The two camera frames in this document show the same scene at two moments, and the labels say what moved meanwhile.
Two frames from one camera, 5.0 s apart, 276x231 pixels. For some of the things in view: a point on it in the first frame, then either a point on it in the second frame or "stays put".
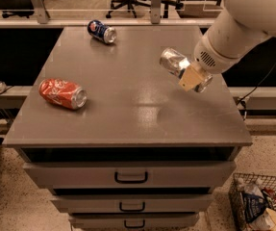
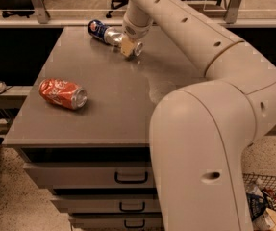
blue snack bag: (254, 206) stays put
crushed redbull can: (175, 62) → (114, 37)
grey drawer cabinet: (142, 153) stays put
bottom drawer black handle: (135, 226) stays put
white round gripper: (212, 58) → (135, 32)
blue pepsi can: (104, 33) stays put
